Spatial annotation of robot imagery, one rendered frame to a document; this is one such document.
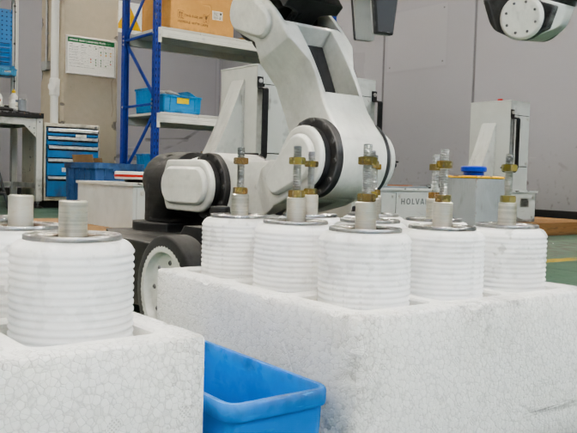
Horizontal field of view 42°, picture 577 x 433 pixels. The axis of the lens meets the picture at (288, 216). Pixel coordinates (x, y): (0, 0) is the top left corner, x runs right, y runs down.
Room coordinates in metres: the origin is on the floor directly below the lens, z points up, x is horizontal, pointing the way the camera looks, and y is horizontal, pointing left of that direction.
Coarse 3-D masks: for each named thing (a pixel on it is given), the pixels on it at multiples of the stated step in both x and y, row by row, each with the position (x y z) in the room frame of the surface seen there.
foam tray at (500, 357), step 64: (192, 320) 0.89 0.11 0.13; (256, 320) 0.79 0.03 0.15; (320, 320) 0.70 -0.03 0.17; (384, 320) 0.68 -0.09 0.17; (448, 320) 0.73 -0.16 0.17; (512, 320) 0.80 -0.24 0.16; (576, 320) 0.87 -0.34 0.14; (384, 384) 0.68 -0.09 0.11; (448, 384) 0.73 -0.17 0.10; (512, 384) 0.80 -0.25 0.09; (576, 384) 0.87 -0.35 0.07
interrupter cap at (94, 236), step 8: (32, 232) 0.59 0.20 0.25; (40, 232) 0.60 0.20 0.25; (48, 232) 0.59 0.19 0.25; (56, 232) 0.60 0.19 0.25; (88, 232) 0.61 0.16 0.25; (96, 232) 0.61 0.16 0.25; (104, 232) 0.61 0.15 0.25; (112, 232) 0.61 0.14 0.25; (32, 240) 0.55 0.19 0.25; (40, 240) 0.55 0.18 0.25; (48, 240) 0.55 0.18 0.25; (56, 240) 0.54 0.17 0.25; (64, 240) 0.55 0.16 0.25; (72, 240) 0.55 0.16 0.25; (80, 240) 0.55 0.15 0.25; (88, 240) 0.55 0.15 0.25; (96, 240) 0.55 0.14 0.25; (104, 240) 0.56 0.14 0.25; (112, 240) 0.57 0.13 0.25
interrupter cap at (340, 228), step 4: (340, 224) 0.79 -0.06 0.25; (344, 224) 0.80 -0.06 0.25; (348, 224) 0.80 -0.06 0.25; (352, 224) 0.80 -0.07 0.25; (332, 228) 0.75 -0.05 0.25; (336, 228) 0.75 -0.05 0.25; (340, 228) 0.74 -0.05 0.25; (344, 228) 0.74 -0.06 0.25; (348, 228) 0.78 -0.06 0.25; (352, 228) 0.78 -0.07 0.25; (376, 228) 0.78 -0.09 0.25; (380, 228) 0.78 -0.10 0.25; (384, 228) 0.78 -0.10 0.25; (388, 228) 0.77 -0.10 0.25; (392, 228) 0.78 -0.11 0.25; (396, 228) 0.77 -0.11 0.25; (400, 228) 0.76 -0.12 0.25; (348, 232) 0.74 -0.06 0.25; (352, 232) 0.73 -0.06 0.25; (356, 232) 0.73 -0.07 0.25; (360, 232) 0.73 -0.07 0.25; (364, 232) 0.73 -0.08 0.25; (368, 232) 0.73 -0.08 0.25; (372, 232) 0.73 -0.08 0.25; (376, 232) 0.73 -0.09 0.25; (380, 232) 0.73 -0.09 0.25; (384, 232) 0.73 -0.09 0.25; (388, 232) 0.73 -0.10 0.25; (392, 232) 0.74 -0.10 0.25; (396, 232) 0.74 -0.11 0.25; (400, 232) 0.75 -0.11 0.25
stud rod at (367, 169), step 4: (364, 144) 0.76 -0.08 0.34; (368, 144) 0.76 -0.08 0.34; (372, 144) 0.76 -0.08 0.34; (364, 148) 0.76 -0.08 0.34; (368, 148) 0.76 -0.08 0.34; (364, 152) 0.76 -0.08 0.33; (368, 152) 0.76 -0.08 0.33; (372, 152) 0.77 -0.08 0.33; (364, 168) 0.76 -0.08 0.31; (368, 168) 0.76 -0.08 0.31; (364, 172) 0.76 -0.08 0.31; (368, 172) 0.76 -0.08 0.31; (364, 176) 0.76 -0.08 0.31; (368, 176) 0.76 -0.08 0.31; (364, 180) 0.76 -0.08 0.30; (368, 180) 0.76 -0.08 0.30; (364, 184) 0.76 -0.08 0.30; (368, 184) 0.76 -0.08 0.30; (364, 188) 0.76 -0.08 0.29; (368, 188) 0.76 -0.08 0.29; (364, 192) 0.76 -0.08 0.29; (368, 192) 0.76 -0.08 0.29
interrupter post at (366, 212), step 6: (360, 204) 0.76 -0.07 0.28; (366, 204) 0.76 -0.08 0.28; (372, 204) 0.76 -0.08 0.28; (360, 210) 0.76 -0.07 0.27; (366, 210) 0.76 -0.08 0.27; (372, 210) 0.76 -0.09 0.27; (360, 216) 0.76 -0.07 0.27; (366, 216) 0.76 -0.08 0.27; (372, 216) 0.76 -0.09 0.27; (360, 222) 0.76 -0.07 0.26; (366, 222) 0.76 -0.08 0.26; (372, 222) 0.76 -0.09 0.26; (360, 228) 0.76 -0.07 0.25; (366, 228) 0.76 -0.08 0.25; (372, 228) 0.76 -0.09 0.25
